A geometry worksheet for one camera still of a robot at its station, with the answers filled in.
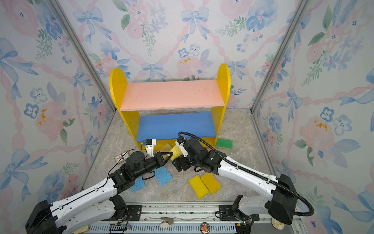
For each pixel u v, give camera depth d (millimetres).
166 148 945
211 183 821
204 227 701
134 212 746
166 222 703
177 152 744
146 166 626
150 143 689
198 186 818
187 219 731
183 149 586
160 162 642
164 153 701
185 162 650
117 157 922
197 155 553
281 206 378
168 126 938
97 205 578
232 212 732
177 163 671
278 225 703
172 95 718
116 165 900
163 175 854
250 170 458
